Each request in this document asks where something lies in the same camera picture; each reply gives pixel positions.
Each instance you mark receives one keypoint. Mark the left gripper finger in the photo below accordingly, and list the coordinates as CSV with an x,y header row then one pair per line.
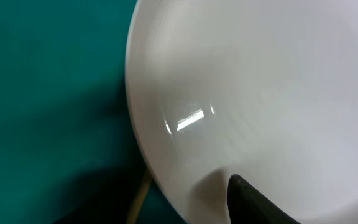
x,y
246,205

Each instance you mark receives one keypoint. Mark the wooden chopstick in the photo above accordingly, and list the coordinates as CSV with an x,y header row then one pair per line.
x,y
136,205

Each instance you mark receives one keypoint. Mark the large white round plate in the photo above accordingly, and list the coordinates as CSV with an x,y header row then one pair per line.
x,y
266,89

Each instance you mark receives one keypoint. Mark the teal plastic serving tray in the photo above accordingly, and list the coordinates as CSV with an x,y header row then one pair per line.
x,y
68,153

